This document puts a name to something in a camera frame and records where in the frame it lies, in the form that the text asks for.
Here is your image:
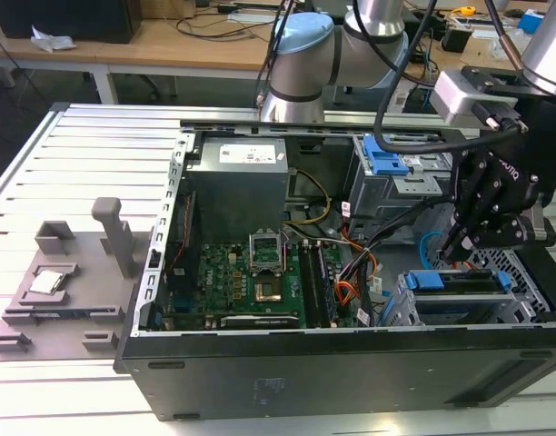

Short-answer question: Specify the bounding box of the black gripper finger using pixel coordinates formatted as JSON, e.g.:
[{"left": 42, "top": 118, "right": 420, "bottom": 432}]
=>
[
  {"left": 441, "top": 151, "right": 501, "bottom": 262},
  {"left": 448, "top": 202, "right": 532, "bottom": 265}
]

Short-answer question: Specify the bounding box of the hard disk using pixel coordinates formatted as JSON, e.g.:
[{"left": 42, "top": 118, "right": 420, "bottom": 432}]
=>
[{"left": 404, "top": 268, "right": 515, "bottom": 320}]

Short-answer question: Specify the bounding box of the blue disk wire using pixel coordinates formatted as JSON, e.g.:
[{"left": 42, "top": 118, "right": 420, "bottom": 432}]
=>
[{"left": 417, "top": 230, "right": 448, "bottom": 270}]

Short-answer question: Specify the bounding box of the metal disk bay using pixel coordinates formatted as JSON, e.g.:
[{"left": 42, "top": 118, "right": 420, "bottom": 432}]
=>
[{"left": 380, "top": 199, "right": 556, "bottom": 328}]

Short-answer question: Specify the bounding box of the blue drive latch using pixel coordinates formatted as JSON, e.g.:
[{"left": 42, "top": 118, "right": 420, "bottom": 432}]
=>
[{"left": 362, "top": 135, "right": 410, "bottom": 176}]

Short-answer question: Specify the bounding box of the metal drive cage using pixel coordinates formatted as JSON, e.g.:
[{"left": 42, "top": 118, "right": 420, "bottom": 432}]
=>
[{"left": 345, "top": 134, "right": 461, "bottom": 228}]

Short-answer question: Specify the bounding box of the clear plastic bag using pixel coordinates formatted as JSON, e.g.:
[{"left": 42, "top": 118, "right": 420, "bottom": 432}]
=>
[{"left": 489, "top": 30, "right": 533, "bottom": 61}]

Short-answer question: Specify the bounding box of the blue cardboard box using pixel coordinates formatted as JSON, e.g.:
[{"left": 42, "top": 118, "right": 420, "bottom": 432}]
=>
[{"left": 518, "top": 8, "right": 550, "bottom": 35}]

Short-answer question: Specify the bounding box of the small black box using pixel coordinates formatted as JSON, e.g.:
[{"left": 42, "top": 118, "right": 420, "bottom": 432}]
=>
[{"left": 441, "top": 22, "right": 473, "bottom": 54}]

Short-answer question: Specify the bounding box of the metal socket cover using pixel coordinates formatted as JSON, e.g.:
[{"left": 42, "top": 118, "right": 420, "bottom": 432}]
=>
[{"left": 249, "top": 230, "right": 284, "bottom": 274}]

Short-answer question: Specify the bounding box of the gray power supply unit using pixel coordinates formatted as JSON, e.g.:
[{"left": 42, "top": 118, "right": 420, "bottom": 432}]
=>
[{"left": 186, "top": 137, "right": 292, "bottom": 228}]

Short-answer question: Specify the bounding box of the CPU socket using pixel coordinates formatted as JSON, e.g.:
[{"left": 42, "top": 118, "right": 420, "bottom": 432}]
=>
[{"left": 253, "top": 279, "right": 286, "bottom": 304}]

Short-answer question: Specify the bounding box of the black open PC case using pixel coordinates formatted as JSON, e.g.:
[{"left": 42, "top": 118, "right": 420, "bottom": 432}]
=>
[{"left": 113, "top": 118, "right": 556, "bottom": 421}]

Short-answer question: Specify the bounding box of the black expansion card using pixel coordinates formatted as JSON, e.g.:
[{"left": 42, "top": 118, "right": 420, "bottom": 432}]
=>
[{"left": 218, "top": 313, "right": 302, "bottom": 332}]

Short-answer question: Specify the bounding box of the green motherboard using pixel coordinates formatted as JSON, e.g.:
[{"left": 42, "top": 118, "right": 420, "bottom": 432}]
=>
[{"left": 162, "top": 240, "right": 365, "bottom": 331}]

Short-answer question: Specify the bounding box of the gray parts rack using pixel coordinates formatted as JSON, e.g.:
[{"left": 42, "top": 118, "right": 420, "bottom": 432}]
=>
[{"left": 0, "top": 197, "right": 154, "bottom": 362}]

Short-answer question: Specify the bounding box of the dark RAM stick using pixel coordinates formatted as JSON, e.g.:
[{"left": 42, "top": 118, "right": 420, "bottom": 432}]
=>
[{"left": 32, "top": 309, "right": 119, "bottom": 320}]

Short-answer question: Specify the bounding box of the silver CPU chip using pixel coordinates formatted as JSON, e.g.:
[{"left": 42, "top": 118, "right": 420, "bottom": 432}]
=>
[{"left": 28, "top": 269, "right": 68, "bottom": 294}]

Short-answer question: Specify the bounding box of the black computer box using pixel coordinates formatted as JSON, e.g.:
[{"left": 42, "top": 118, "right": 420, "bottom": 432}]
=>
[{"left": 0, "top": 0, "right": 143, "bottom": 45}]

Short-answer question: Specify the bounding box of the white crumpled plastic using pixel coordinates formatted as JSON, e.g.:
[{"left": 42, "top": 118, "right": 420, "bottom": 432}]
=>
[{"left": 30, "top": 25, "right": 78, "bottom": 52}]

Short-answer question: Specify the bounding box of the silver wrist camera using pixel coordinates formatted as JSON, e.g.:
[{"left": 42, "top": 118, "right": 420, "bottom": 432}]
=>
[{"left": 431, "top": 70, "right": 486, "bottom": 129}]

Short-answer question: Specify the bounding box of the blue hanging cable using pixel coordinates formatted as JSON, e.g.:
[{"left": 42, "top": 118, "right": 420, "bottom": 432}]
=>
[{"left": 421, "top": 43, "right": 439, "bottom": 109}]

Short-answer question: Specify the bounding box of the thick black camera cable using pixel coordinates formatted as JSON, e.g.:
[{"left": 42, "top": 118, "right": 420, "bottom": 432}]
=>
[{"left": 372, "top": 0, "right": 530, "bottom": 154}]

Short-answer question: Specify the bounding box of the black cable brown sleeve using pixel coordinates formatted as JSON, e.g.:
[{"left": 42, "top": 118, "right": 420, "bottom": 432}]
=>
[{"left": 483, "top": 0, "right": 528, "bottom": 74}]

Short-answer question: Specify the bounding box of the black wire bundle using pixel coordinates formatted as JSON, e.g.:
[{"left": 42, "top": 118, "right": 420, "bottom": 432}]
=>
[{"left": 350, "top": 193, "right": 456, "bottom": 328}]

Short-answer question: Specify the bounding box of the yellow black power cable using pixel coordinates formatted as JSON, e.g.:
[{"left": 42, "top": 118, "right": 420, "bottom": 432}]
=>
[{"left": 284, "top": 167, "right": 333, "bottom": 226}]

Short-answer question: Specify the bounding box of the orange red wire bundle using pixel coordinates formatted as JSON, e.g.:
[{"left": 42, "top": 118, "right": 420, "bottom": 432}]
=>
[{"left": 334, "top": 235, "right": 384, "bottom": 319}]

